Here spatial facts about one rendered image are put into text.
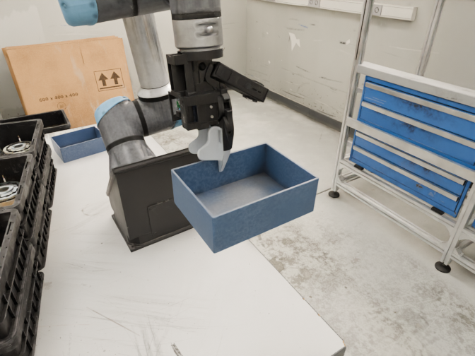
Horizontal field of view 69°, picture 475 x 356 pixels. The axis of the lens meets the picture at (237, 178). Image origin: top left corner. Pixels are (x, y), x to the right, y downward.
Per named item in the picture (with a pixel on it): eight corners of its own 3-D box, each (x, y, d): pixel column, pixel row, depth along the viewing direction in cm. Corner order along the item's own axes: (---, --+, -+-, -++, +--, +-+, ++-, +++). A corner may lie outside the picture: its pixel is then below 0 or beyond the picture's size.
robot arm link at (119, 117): (107, 155, 108) (92, 116, 109) (149, 142, 112) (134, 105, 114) (102, 143, 97) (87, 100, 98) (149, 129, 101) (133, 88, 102)
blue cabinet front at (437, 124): (350, 159, 229) (367, 75, 199) (456, 217, 177) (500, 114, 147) (347, 160, 228) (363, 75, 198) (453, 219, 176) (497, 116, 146)
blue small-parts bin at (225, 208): (264, 171, 71) (266, 141, 67) (314, 211, 60) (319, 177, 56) (174, 202, 62) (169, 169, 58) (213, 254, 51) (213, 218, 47)
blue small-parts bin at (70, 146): (63, 163, 148) (59, 148, 144) (54, 150, 158) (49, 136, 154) (109, 150, 158) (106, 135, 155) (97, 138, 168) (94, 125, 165)
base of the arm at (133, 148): (160, 171, 112) (150, 143, 113) (161, 159, 98) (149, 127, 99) (114, 186, 108) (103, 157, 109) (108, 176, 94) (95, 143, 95)
